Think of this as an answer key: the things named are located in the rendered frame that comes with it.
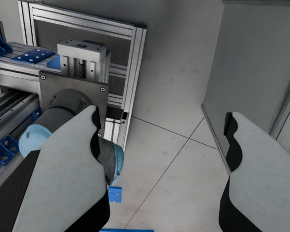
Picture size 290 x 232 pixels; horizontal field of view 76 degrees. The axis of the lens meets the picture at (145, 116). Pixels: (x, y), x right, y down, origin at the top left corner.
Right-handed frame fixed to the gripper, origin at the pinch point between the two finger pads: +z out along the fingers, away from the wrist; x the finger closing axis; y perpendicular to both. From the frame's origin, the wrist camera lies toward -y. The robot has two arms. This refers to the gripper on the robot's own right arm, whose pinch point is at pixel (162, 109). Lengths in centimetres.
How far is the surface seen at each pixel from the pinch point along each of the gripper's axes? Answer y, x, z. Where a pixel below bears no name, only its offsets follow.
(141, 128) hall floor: 108, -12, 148
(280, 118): 29, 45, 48
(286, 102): 23, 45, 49
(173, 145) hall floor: 129, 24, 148
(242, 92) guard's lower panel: 33, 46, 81
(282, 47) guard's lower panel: 7, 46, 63
